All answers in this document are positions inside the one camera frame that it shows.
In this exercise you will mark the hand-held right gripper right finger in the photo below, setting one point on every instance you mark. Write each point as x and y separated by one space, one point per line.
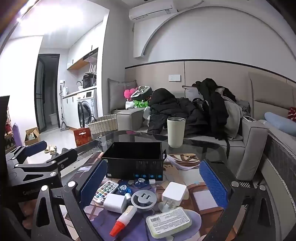
214 184

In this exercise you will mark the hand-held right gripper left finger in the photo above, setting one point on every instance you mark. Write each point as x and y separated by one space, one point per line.
93 182

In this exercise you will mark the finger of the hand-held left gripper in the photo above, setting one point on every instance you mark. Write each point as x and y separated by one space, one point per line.
62 158
34 148

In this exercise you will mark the white remote with coloured buttons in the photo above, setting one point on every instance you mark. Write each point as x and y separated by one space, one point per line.
105 191

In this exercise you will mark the black storage box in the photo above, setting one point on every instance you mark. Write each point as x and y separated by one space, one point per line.
134 165

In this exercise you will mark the glue bottle with red cap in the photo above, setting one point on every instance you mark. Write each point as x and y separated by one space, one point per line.
123 220

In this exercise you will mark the cardboard box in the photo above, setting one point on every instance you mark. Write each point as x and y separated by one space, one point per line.
31 136

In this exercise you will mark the beige slippers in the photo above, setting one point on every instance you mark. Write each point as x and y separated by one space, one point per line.
50 149

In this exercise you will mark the printed table mat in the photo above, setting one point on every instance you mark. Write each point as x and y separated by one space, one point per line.
196 201

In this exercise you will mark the red gift box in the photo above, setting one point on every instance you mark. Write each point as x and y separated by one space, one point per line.
82 138

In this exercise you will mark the mop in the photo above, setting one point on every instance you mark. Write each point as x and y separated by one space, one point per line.
62 109

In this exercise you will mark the wicker basket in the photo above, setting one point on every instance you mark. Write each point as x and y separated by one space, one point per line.
104 126

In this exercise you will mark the grey sofa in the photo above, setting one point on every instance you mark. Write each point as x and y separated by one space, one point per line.
249 143

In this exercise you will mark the white washing machine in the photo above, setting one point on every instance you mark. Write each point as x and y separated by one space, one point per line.
89 109

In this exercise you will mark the black framed door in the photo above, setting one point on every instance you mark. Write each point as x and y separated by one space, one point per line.
46 92

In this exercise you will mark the white tumbler cup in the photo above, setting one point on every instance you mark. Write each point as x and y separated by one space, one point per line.
176 133

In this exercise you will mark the grey garment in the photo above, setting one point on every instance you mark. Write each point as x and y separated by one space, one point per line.
234 118

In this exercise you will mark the quilted grey chair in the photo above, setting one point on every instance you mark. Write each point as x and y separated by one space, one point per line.
281 160

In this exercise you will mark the black clothes pile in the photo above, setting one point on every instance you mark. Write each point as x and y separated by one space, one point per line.
216 109

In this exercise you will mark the black pressure cooker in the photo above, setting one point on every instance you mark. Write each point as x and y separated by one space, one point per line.
87 81

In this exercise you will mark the grey cushion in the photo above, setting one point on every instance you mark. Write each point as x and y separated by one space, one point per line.
118 95

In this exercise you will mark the black puffer jacket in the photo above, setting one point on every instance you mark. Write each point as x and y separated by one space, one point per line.
168 106

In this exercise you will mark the blue bolster pillow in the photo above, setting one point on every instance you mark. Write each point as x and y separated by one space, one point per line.
279 122

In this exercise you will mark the green cloth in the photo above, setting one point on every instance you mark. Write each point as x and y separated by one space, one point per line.
140 103

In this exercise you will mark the pink plush toy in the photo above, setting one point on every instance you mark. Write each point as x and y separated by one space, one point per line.
128 93

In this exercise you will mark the black and white helmet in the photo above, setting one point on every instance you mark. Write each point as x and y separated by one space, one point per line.
141 92

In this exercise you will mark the red patterned pillow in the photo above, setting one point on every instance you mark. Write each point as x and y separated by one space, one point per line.
292 113

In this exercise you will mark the range hood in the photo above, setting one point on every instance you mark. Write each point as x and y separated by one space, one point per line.
90 55

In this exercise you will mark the white air conditioner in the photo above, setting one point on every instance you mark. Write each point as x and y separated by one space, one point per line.
152 10

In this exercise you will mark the white wall switch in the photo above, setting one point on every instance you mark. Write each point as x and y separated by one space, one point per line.
175 78

